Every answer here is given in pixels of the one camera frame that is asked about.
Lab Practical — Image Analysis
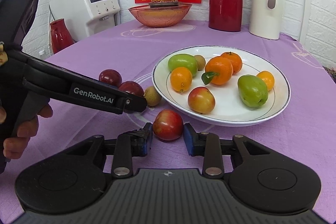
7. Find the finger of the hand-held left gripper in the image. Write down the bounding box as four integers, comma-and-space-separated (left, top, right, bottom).
7, 50, 148, 113

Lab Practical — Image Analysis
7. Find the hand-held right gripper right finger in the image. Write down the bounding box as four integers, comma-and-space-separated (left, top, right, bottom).
183, 123, 272, 179

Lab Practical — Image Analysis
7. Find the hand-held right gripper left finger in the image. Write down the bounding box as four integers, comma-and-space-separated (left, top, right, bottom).
63, 122, 153, 179

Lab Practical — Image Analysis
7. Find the dark red plum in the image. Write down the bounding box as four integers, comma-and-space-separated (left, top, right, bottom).
118, 81, 145, 99
99, 69, 123, 87

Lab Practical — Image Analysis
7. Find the red apple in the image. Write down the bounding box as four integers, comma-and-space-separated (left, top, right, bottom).
152, 109, 184, 141

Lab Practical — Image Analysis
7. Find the yellow red plum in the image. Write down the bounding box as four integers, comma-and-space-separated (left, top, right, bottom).
187, 86, 216, 114

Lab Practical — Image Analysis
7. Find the oval orange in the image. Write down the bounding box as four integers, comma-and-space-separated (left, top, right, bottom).
170, 67, 193, 93

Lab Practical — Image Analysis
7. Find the white plate with blue rim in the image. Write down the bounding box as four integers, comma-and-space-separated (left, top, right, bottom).
152, 46, 291, 127

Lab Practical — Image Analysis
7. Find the green fruit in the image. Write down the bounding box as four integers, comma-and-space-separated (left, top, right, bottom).
168, 54, 198, 77
238, 75, 269, 108

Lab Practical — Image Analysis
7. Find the orange tangerine with leaf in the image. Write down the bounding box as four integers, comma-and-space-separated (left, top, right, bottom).
201, 56, 234, 86

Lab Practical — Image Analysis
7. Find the small brown fruit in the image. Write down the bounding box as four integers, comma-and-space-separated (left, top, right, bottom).
194, 55, 206, 71
143, 86, 162, 107

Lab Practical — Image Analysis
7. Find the large orange tangerine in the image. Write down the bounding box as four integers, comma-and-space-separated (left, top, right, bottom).
220, 51, 243, 75

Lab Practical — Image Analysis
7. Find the small round orange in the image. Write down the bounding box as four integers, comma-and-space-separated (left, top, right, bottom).
256, 71, 275, 91

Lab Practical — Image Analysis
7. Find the person's left hand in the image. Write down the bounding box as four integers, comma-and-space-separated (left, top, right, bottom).
3, 104, 53, 159

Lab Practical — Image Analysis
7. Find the small red jug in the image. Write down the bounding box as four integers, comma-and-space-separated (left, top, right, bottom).
49, 18, 75, 55

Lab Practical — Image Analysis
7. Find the white water dispenser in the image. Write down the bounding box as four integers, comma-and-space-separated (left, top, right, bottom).
49, 0, 121, 42

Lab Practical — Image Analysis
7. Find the red glass bowl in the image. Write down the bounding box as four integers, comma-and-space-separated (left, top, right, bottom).
128, 3, 193, 28

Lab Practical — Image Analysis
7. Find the patterned brown box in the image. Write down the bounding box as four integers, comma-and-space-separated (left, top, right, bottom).
148, 0, 181, 9

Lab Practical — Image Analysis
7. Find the purple tablecloth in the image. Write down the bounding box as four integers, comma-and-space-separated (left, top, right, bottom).
0, 20, 336, 224

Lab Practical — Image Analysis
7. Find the cream thermos jug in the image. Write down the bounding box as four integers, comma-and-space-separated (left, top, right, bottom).
249, 0, 284, 40

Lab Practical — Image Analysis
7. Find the leopard print cloth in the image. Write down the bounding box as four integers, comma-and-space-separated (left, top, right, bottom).
323, 65, 336, 83

